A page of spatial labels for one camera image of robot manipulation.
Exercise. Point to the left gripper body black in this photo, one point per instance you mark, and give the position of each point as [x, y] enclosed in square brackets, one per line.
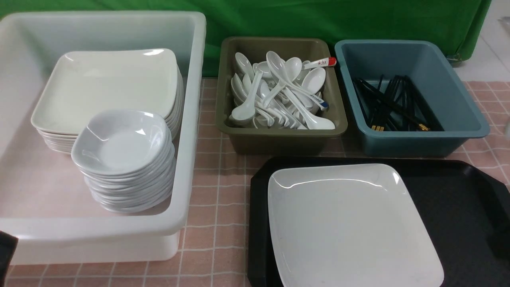
[8, 245]

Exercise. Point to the large white square plate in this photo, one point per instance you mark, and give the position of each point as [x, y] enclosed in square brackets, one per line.
[349, 226]

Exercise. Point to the top stacked square plate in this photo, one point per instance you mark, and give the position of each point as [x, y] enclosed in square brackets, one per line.
[85, 83]

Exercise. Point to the large white plastic tub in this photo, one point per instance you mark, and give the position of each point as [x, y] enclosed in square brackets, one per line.
[44, 200]

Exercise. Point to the stack of white bowls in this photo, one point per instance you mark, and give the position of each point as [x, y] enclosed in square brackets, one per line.
[135, 192]

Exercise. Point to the top stacked white bowl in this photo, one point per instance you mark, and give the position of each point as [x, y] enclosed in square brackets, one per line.
[119, 142]

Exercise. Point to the stack of square plates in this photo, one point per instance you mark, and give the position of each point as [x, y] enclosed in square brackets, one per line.
[63, 143]

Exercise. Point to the pink checked tablecloth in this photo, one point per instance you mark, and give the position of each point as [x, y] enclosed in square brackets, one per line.
[213, 243]

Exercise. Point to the olive green spoon bin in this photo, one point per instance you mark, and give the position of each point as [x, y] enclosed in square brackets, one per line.
[277, 141]

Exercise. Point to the pile of white spoons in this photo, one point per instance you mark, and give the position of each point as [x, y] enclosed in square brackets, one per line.
[273, 108]

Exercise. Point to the red tipped white spoon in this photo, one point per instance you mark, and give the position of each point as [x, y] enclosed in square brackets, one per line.
[324, 62]

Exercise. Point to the pile of black chopsticks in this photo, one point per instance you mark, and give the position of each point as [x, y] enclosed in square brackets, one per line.
[392, 105]

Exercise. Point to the blue chopstick bin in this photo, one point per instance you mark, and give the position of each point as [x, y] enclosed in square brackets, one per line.
[406, 98]

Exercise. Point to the black serving tray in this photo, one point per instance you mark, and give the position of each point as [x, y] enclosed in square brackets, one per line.
[465, 210]

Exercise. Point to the green backdrop cloth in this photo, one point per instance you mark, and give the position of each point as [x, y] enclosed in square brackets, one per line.
[452, 25]

